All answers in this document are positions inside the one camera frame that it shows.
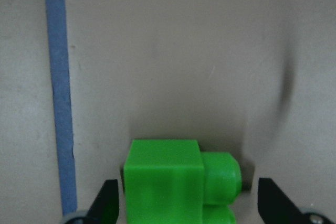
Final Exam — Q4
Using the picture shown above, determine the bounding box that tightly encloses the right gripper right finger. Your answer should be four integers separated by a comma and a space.
257, 178, 326, 223

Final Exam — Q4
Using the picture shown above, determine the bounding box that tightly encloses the green block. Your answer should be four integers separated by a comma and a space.
123, 140, 242, 223

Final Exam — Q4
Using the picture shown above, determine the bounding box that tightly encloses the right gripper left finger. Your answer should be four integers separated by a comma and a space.
85, 179, 119, 224

